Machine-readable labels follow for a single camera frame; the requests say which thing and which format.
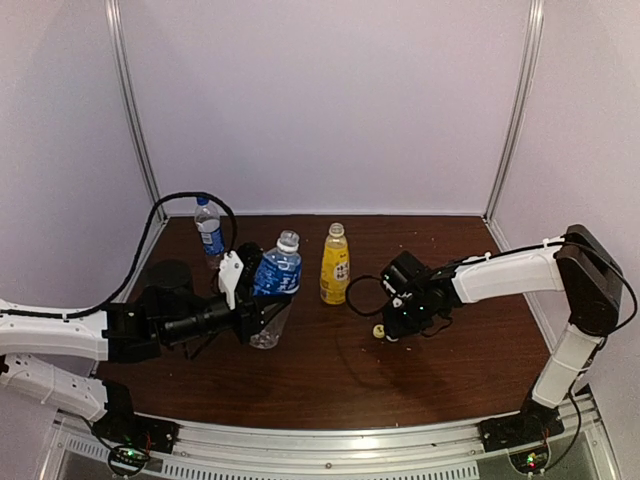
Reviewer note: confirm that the yellow drink bottle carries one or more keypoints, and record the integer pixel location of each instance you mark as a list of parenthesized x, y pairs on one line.
[(335, 268)]

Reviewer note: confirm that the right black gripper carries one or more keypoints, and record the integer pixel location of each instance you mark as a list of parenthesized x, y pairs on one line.
[(396, 330)]

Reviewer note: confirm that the blue label bottle white cap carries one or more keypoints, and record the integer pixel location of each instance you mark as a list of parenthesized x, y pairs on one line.
[(278, 275)]

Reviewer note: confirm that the left circuit board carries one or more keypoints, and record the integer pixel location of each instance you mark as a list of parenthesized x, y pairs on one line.
[(126, 460)]

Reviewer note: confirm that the right circuit board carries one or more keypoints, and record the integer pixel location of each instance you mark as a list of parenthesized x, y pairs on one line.
[(529, 461)]

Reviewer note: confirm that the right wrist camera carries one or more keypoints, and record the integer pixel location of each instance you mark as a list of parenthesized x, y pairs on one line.
[(396, 296)]

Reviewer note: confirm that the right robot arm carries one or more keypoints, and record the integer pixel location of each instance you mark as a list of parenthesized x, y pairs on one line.
[(574, 264)]

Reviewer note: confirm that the right aluminium frame post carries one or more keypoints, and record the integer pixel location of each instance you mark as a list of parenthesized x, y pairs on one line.
[(529, 60)]

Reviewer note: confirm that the clear bottle blue cap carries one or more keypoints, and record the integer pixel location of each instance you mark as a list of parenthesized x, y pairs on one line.
[(208, 223)]

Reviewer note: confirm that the left aluminium frame post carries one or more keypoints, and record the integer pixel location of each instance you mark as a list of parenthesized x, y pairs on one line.
[(132, 116)]

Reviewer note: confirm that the aluminium frame post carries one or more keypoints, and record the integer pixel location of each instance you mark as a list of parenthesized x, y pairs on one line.
[(132, 116), (529, 60)]

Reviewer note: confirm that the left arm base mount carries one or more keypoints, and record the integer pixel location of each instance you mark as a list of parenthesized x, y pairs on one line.
[(142, 427)]

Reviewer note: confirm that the circuit board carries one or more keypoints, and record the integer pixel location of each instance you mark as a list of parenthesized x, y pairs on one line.
[(126, 460), (529, 461)]

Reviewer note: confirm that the front aluminium rail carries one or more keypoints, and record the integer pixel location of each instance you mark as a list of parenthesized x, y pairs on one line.
[(452, 450)]

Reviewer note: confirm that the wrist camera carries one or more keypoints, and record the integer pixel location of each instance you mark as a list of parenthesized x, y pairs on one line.
[(237, 269), (396, 296)]

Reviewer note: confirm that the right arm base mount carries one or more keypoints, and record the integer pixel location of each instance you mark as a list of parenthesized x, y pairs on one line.
[(533, 423)]

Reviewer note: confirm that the pale yellow bottle cap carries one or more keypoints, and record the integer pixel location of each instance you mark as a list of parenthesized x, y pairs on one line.
[(379, 332)]

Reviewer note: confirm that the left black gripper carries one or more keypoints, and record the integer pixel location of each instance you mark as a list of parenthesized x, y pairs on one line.
[(249, 307)]

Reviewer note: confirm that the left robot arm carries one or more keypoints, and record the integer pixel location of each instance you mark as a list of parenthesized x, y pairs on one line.
[(166, 314)]

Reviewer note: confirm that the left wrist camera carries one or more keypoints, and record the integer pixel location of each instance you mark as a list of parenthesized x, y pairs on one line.
[(237, 269)]

